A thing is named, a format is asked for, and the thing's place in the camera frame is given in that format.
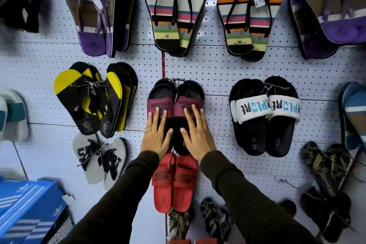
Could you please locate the person's right forearm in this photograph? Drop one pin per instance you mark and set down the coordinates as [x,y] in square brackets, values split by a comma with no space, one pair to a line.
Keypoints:
[246,203]

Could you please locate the blue striped flip-flop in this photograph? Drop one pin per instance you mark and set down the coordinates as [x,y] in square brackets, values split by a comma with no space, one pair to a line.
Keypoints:
[354,115]

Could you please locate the blue striped shoe box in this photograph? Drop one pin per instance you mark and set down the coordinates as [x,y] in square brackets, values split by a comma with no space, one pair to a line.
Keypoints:
[25,209]

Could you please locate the person's right hand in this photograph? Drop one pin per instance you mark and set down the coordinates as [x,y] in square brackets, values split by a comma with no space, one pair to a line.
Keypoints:
[200,141]

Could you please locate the red vertical rail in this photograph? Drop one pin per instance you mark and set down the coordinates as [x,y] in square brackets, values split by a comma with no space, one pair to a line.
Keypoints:
[163,65]

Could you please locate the person's left hand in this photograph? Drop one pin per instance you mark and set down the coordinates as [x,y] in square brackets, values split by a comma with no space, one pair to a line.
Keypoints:
[154,141]

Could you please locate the red slide sandal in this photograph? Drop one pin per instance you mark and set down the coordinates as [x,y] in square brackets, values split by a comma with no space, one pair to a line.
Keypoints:
[185,183]
[163,183]

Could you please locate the person's right middle finger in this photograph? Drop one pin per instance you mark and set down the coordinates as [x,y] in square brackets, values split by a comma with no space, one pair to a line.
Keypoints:
[196,118]

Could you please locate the black patterned sandal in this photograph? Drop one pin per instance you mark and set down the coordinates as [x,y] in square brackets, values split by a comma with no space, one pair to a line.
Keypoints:
[318,166]
[216,218]
[341,163]
[326,212]
[178,223]

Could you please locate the person's right little finger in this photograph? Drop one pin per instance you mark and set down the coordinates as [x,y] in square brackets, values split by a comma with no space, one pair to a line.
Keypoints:
[209,135]

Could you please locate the person's left little finger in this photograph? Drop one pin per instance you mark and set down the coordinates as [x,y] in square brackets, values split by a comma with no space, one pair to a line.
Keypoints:
[142,133]

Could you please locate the person's left middle finger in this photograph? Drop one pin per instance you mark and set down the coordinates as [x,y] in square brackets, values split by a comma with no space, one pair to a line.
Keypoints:
[156,119]

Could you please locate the person's right thumb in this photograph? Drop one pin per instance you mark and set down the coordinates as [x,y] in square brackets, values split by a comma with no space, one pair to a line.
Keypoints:
[185,136]

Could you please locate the person's left thumb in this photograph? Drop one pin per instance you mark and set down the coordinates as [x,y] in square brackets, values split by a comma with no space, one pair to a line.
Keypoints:
[168,138]

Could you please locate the purple striped flip-flop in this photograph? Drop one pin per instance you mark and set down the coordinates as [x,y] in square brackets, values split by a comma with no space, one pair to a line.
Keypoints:
[85,23]
[125,15]
[111,9]
[306,40]
[337,20]

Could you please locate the black and yellow flip-flop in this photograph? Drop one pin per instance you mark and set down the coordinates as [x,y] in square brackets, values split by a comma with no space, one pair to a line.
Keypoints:
[88,70]
[111,103]
[74,100]
[128,92]

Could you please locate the metal display hook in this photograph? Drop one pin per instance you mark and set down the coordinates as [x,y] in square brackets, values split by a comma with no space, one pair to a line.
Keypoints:
[281,180]

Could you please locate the person's left forearm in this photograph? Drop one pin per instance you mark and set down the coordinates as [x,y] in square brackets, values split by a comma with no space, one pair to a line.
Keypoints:
[120,201]

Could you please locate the multicolour striped flip-flop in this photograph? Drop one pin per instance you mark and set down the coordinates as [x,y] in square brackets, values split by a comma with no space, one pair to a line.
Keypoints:
[236,26]
[264,29]
[164,18]
[193,3]

